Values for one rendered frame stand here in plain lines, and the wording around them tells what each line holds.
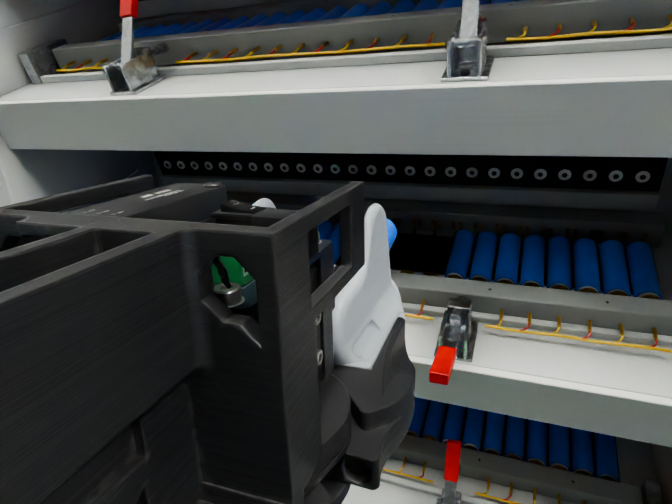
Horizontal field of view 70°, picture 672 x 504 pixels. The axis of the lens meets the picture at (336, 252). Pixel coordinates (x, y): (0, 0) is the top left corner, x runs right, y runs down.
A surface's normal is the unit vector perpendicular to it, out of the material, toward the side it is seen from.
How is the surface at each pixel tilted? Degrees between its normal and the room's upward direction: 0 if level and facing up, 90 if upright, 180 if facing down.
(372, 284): 90
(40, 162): 90
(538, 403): 107
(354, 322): 90
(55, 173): 90
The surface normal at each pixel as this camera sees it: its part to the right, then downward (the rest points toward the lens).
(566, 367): -0.15, -0.79
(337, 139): -0.33, 0.61
